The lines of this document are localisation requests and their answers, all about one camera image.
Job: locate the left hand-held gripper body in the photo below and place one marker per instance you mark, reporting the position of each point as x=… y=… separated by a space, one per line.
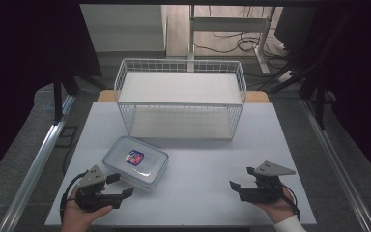
x=90 y=196

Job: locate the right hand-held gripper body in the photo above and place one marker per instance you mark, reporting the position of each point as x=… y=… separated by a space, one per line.
x=269 y=185

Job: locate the clear plastic lidded container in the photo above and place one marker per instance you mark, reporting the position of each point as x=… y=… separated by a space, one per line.
x=136 y=162

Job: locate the person's right hand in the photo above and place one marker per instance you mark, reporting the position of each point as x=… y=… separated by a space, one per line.
x=280 y=208

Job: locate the person's left hand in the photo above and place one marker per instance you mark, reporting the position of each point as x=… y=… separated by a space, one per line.
x=77 y=219

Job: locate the black metal stand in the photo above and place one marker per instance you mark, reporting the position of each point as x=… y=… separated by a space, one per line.
x=319 y=106
x=58 y=96

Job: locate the white power strip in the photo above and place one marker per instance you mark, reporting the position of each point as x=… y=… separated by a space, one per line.
x=285 y=76

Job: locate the dark curtain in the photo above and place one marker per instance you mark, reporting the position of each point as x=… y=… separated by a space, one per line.
x=360 y=80
x=16 y=80

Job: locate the white cabinet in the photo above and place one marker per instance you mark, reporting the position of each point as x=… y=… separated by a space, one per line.
x=122 y=29

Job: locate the aluminium rail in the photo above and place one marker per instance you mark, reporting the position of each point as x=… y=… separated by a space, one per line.
x=338 y=167
x=35 y=164

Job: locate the white desk frame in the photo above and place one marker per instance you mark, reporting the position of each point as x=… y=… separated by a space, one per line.
x=228 y=24

